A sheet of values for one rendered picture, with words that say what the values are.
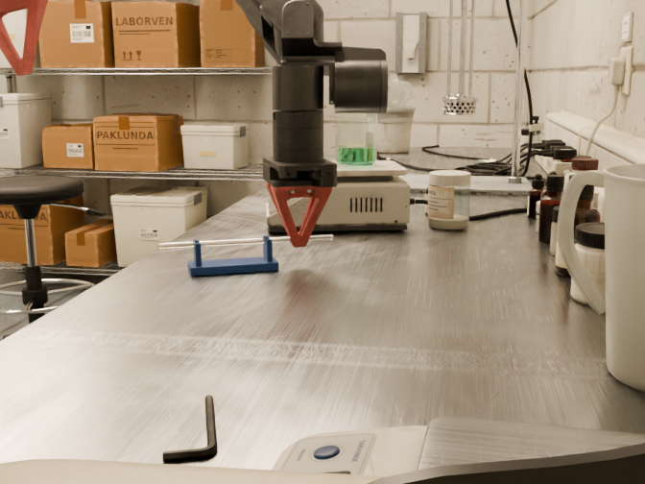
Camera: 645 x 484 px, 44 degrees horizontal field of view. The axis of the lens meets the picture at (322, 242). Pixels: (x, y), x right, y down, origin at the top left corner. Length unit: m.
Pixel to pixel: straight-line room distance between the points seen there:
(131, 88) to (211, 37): 0.67
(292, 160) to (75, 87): 3.19
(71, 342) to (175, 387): 0.14
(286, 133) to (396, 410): 0.42
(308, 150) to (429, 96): 2.74
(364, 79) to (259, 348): 0.34
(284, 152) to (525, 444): 0.54
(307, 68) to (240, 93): 2.86
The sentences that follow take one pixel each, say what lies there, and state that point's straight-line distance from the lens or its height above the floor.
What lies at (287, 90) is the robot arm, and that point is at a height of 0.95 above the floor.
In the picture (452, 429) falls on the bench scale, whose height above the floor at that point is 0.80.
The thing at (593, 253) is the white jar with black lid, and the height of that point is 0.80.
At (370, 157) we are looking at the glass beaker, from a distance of 1.13.
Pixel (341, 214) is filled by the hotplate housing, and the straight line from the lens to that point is 1.10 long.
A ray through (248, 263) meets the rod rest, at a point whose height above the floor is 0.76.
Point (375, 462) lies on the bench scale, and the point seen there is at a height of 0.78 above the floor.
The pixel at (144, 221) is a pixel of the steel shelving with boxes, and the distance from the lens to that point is 3.50.
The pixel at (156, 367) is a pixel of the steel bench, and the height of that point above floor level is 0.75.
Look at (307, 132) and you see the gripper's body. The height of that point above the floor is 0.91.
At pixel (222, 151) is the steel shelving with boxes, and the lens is 3.43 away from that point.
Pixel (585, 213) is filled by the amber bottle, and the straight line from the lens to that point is 0.89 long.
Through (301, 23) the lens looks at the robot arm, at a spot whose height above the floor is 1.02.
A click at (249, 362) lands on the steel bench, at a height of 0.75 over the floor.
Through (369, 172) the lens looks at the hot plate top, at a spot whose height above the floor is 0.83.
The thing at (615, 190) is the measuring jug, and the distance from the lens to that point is 0.58.
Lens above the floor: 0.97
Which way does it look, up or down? 12 degrees down
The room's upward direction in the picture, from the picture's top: straight up
